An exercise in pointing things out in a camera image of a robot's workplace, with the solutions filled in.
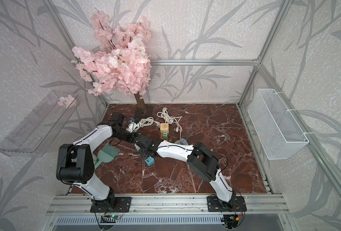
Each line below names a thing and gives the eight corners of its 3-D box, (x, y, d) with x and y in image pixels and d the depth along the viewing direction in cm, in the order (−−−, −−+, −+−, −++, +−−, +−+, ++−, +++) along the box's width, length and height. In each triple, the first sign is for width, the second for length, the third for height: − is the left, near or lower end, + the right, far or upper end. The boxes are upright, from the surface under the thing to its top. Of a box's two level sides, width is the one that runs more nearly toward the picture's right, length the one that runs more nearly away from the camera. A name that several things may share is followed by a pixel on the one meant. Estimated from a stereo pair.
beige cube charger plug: (160, 135, 101) (159, 129, 96) (161, 129, 105) (160, 122, 99) (168, 135, 101) (167, 129, 96) (169, 129, 105) (168, 122, 99)
